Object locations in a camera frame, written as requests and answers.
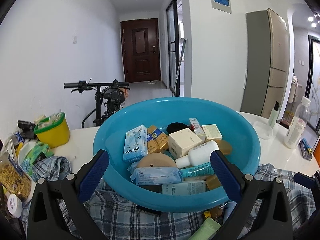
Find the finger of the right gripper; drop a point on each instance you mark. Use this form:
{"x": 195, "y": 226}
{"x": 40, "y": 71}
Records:
{"x": 304, "y": 180}

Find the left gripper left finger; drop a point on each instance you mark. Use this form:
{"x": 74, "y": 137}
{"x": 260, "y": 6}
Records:
{"x": 45, "y": 219}

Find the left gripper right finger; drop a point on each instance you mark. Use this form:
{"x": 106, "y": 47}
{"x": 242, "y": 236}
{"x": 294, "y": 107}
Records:
{"x": 273, "y": 220}

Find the teal cosmetic tube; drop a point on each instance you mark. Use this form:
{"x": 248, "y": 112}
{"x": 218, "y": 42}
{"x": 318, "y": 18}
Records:
{"x": 197, "y": 171}

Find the orange soap bar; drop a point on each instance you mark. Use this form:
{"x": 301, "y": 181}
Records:
{"x": 224, "y": 147}

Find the white lotion bottle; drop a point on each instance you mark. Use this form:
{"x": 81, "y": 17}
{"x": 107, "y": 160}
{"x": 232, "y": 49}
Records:
{"x": 198, "y": 155}

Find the blue wet wipes pack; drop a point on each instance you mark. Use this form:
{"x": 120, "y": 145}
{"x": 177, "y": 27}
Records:
{"x": 146, "y": 176}

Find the small blue battery pack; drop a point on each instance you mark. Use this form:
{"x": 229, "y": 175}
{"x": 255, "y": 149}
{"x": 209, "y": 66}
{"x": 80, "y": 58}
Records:
{"x": 305, "y": 149}

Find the white small jar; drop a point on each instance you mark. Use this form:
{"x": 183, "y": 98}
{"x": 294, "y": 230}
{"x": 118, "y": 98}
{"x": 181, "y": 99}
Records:
{"x": 14, "y": 206}

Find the clear bottle white label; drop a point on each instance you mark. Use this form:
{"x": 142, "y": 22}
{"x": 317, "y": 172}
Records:
{"x": 298, "y": 123}

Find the small amber glass bottle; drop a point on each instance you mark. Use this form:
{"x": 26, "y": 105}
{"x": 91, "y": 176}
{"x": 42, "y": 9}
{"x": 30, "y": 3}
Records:
{"x": 213, "y": 213}

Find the clear plastic tray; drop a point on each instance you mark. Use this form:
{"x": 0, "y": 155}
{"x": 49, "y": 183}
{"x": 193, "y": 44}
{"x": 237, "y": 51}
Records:
{"x": 264, "y": 131}

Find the green cosmetic tube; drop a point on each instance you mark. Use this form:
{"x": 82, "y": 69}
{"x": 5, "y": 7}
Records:
{"x": 207, "y": 230}

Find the green pump bottle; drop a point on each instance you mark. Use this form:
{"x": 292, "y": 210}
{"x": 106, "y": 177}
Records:
{"x": 273, "y": 115}

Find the green tissue box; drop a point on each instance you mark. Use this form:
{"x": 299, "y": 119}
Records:
{"x": 39, "y": 152}

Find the blue plaid shirt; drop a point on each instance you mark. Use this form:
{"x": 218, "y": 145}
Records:
{"x": 118, "y": 217}

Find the yellow green-lid bucket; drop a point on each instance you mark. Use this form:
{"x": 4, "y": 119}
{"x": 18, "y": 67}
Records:
{"x": 53, "y": 130}

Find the pale green square box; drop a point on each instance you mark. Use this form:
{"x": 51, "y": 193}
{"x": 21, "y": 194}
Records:
{"x": 212, "y": 132}

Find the blue plastic basin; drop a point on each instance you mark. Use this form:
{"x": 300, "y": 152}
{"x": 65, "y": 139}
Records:
{"x": 234, "y": 128}

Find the blue white Raison box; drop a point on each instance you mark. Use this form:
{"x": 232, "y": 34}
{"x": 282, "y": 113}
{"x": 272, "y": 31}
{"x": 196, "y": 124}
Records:
{"x": 136, "y": 145}

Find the grey gold refrigerator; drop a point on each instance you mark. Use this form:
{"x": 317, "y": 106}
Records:
{"x": 267, "y": 62}

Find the red white slim box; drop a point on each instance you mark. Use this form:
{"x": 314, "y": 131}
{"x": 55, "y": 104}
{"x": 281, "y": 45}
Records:
{"x": 197, "y": 129}

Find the cream square box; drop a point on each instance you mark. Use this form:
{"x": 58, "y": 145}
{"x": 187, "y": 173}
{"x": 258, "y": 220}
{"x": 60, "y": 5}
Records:
{"x": 182, "y": 141}

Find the tan round puff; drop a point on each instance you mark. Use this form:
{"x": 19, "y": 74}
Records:
{"x": 156, "y": 160}

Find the yellow blue packet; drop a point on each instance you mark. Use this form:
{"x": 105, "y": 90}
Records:
{"x": 158, "y": 141}

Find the black bicycle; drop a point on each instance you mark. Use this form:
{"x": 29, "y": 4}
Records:
{"x": 108, "y": 98}

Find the dark brown entry door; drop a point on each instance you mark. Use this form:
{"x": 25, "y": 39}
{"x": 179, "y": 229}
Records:
{"x": 140, "y": 47}

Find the mop handle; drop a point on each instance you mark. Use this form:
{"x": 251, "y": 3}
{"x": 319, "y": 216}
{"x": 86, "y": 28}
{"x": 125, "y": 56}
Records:
{"x": 178, "y": 69}

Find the light switch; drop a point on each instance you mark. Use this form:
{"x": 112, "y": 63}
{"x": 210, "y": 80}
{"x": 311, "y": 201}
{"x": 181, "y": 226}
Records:
{"x": 74, "y": 39}

